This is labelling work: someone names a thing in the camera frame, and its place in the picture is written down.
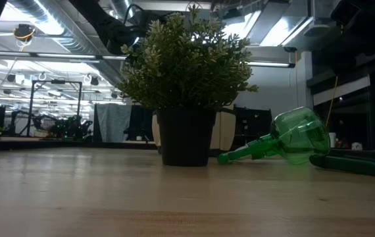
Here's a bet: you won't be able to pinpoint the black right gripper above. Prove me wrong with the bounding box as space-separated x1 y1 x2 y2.
314 6 375 75

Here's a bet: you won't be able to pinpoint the black ceiling cable reel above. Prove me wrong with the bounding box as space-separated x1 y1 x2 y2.
12 23 36 43

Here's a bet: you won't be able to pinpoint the green plastic spray bottle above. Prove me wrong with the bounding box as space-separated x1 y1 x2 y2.
216 106 332 165

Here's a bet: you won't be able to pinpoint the black background robot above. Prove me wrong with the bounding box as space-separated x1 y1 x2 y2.
31 114 93 140

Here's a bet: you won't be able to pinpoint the artificial green potted plant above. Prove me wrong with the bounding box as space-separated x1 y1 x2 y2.
116 5 260 167

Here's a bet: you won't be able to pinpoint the gray cloth partition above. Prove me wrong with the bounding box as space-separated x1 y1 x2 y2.
95 103 132 144

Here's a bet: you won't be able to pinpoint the yellow hanging cable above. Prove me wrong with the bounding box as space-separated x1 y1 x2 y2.
324 75 339 128

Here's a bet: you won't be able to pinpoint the black metal frame stand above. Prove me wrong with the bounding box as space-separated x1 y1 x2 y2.
26 79 84 138

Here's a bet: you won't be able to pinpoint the green handled garden shears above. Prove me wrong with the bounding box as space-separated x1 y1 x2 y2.
308 153 375 177

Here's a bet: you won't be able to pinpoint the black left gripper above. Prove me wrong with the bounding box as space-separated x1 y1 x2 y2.
105 11 151 56

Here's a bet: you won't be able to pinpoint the long ceiling light tube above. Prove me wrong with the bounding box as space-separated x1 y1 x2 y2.
245 61 296 69

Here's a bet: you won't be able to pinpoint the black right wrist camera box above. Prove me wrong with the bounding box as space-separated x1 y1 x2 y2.
330 0 361 23

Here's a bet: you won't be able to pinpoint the black background cabinet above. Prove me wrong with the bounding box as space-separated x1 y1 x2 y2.
233 105 273 149

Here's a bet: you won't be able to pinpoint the silver ventilation duct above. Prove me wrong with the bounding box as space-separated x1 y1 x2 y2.
108 0 136 17

